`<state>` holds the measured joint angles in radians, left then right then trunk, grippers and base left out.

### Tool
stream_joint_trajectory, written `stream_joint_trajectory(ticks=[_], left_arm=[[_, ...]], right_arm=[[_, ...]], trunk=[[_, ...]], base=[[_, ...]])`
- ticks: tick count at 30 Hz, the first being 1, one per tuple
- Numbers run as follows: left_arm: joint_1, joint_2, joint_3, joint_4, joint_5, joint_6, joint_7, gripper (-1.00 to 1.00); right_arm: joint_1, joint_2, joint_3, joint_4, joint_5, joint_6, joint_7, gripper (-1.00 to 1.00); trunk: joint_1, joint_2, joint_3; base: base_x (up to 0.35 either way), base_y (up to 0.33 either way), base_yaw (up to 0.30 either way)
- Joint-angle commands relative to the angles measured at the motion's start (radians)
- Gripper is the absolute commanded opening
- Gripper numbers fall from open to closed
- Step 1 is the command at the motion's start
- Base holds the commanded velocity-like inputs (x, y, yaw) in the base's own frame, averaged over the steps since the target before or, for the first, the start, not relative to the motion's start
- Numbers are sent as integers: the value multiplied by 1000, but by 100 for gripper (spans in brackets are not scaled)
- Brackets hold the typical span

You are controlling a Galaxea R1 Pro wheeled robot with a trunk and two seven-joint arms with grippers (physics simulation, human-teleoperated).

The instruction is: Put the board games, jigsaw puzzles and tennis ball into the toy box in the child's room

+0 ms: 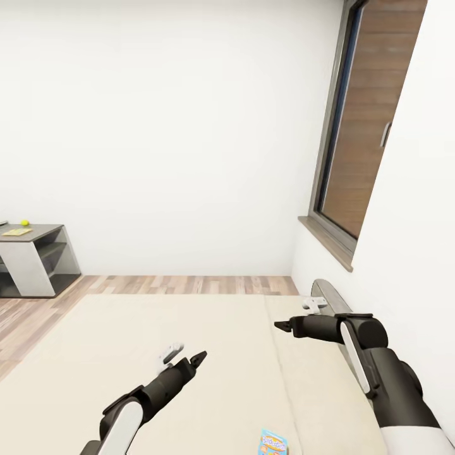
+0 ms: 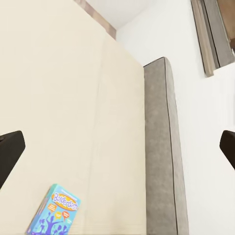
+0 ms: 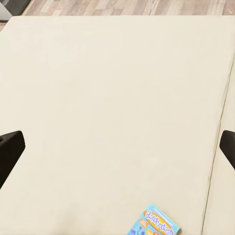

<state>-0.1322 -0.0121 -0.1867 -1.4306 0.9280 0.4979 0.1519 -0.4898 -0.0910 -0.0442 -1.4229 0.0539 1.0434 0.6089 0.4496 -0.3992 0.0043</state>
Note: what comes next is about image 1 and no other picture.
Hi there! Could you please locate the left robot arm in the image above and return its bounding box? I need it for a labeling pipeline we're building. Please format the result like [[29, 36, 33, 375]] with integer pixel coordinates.
[[80, 341, 207, 455]]

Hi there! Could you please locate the board game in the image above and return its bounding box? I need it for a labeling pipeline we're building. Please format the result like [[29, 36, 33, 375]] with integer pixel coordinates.
[[258, 428, 288, 455]]

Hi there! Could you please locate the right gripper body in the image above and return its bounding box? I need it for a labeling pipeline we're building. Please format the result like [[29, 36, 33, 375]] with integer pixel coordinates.
[[291, 314, 329, 342]]

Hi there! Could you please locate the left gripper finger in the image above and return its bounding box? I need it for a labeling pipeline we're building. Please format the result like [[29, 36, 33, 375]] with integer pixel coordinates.
[[190, 351, 207, 373]]

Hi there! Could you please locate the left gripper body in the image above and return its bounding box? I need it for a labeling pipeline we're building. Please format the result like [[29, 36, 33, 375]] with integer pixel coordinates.
[[155, 357, 195, 405]]

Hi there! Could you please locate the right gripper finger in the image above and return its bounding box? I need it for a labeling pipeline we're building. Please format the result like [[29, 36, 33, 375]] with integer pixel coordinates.
[[274, 318, 292, 333]]

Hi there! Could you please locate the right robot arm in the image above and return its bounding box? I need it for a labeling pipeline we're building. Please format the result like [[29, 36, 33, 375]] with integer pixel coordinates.
[[274, 296, 455, 455]]

